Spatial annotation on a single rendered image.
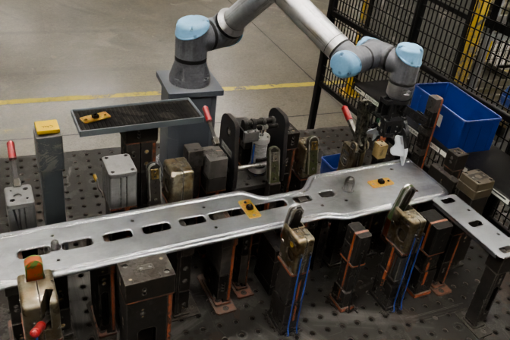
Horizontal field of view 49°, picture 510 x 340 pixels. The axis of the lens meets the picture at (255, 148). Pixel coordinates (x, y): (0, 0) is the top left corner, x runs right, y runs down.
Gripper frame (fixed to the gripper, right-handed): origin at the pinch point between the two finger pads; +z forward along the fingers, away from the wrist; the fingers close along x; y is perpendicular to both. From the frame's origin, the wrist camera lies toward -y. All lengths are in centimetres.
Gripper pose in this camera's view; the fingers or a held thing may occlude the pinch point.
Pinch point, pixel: (388, 153)
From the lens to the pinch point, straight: 179.8
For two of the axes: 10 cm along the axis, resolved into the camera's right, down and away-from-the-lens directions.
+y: -9.0, 1.4, -4.1
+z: -1.0, 8.5, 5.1
